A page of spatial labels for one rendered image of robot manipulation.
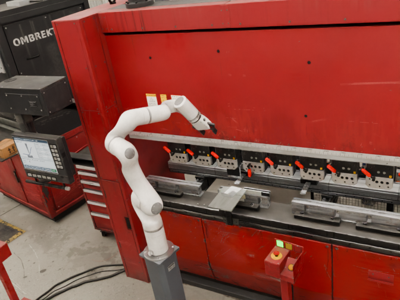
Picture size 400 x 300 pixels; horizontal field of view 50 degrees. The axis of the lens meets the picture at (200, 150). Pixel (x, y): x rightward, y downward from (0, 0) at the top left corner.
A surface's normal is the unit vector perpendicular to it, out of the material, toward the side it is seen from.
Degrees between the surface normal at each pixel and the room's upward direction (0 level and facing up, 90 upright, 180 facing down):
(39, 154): 90
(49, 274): 0
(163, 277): 90
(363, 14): 90
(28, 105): 90
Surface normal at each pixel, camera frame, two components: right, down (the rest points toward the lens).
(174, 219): -0.46, 0.47
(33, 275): -0.14, -0.88
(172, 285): 0.77, 0.18
